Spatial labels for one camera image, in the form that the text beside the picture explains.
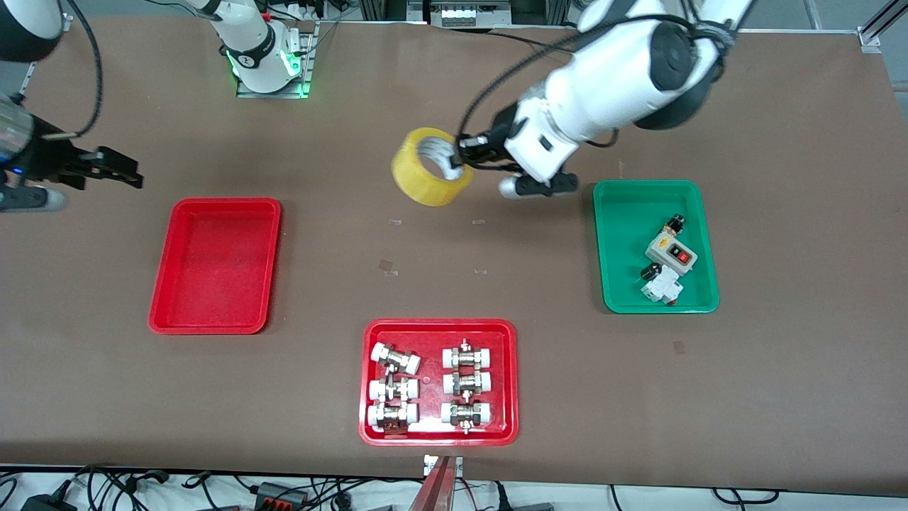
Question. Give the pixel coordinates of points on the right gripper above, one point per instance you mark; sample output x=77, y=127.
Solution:
x=51, y=160

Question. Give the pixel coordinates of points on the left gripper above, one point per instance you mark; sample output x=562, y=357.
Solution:
x=494, y=138

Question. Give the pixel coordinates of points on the yellow tape roll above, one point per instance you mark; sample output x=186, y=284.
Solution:
x=418, y=181

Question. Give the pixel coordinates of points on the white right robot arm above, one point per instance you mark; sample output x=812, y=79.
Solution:
x=255, y=42

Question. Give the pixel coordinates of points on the empty red plastic tray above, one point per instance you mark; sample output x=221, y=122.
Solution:
x=213, y=284

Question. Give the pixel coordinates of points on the red tray with fittings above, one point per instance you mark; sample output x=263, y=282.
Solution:
x=433, y=333

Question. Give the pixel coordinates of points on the green plastic tray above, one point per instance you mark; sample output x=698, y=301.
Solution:
x=624, y=284

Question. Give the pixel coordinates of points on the white terminal block device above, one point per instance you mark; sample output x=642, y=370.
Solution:
x=457, y=14

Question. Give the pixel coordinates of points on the brass and black connector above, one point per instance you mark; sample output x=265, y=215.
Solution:
x=674, y=224

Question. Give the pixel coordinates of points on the small black knob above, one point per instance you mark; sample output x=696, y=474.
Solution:
x=650, y=271

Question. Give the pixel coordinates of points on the metal pipe fitting white caps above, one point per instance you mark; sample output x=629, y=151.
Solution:
x=467, y=356
x=466, y=414
x=394, y=389
x=392, y=416
x=467, y=383

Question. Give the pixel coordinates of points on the white circuit breaker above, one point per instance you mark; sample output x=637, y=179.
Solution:
x=663, y=287

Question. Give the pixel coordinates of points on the tilted metal pipe fitting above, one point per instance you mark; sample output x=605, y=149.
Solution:
x=395, y=358

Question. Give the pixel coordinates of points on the black power adapter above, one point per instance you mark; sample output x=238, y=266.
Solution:
x=50, y=504

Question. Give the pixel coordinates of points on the red metal bar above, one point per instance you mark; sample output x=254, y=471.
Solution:
x=434, y=493

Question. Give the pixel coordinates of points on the black plug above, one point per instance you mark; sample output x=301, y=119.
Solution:
x=525, y=507

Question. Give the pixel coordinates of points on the grey power block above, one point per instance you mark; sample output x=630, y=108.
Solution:
x=280, y=493

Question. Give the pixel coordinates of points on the grey switch box red button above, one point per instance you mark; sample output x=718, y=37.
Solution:
x=663, y=248

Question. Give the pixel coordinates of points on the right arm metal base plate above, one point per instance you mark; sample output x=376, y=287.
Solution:
x=306, y=64

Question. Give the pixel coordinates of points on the small silver bracket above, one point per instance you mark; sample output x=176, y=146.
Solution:
x=428, y=465

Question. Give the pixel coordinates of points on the aluminium frame profile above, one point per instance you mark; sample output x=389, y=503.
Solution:
x=871, y=39

